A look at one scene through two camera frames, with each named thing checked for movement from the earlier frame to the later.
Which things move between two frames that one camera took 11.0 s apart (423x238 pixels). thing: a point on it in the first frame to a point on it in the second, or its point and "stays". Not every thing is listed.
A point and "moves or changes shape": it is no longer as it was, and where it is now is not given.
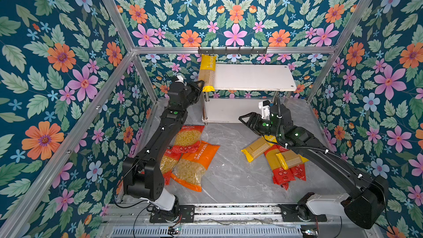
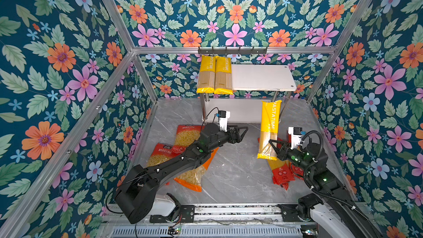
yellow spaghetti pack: [290, 158] moves or changes shape
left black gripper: [191, 85] to [233, 139]
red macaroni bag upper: [188, 140] stays
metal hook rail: [232, 52] stays
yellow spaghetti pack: [207, 71] stays
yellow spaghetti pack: [258, 147] to [223, 75]
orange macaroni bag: [189, 169] stays
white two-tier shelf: [239, 88] stays
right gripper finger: [253, 117] to [285, 145]
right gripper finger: [251, 120] to [281, 152]
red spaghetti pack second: [299, 171] stays
